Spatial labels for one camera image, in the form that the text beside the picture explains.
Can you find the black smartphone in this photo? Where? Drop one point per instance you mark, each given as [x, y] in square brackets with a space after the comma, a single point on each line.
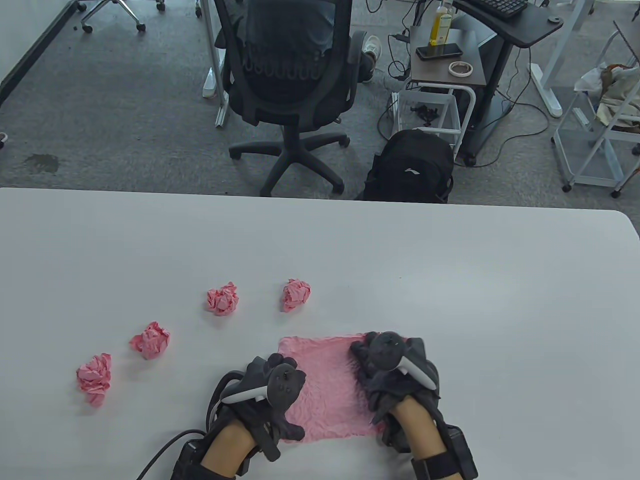
[439, 51]

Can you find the black keyboard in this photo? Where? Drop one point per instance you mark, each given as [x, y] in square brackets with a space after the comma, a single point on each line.
[500, 6]

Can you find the person's left hand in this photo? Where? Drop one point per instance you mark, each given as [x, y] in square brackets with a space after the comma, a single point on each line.
[272, 430]

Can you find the pink paper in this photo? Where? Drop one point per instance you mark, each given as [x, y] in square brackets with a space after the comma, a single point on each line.
[325, 390]
[152, 342]
[296, 295]
[222, 300]
[95, 377]

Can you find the black mesh office chair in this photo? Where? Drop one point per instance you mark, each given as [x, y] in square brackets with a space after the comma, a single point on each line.
[285, 100]

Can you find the clear bottle yellow liquid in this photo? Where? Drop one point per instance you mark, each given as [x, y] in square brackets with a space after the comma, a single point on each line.
[441, 25]

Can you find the white desk leg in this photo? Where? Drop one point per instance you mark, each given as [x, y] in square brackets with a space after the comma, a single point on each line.
[211, 82]
[547, 92]

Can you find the person's right forearm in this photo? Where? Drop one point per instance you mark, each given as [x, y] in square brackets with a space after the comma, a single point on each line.
[417, 430]

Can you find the beige cloth bundle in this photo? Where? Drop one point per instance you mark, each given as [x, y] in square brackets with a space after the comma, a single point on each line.
[615, 100]

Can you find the black standing desk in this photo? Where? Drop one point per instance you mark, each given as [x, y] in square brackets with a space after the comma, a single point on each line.
[530, 25]

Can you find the white wheeled cart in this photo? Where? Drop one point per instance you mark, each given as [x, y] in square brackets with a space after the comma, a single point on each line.
[595, 160]

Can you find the grey white side table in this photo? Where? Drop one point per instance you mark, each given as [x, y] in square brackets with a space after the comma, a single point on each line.
[430, 70]

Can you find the person's right hand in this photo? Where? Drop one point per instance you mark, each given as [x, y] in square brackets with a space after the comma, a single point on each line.
[385, 390]

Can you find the silver chair base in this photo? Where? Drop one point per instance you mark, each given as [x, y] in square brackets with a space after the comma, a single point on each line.
[88, 28]

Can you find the black white tracking controller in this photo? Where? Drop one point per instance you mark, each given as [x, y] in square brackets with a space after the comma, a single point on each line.
[285, 387]
[385, 350]

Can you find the person's left forearm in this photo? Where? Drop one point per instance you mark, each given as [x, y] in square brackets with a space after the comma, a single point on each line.
[225, 447]

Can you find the black clamp parts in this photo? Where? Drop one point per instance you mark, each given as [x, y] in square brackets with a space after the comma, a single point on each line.
[425, 114]

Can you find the white tape roll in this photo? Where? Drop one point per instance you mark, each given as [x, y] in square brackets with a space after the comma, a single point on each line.
[450, 69]

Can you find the black backpack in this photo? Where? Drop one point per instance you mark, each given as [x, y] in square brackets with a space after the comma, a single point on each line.
[410, 160]

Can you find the white power strip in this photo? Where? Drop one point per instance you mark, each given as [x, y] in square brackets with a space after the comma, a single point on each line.
[394, 112]

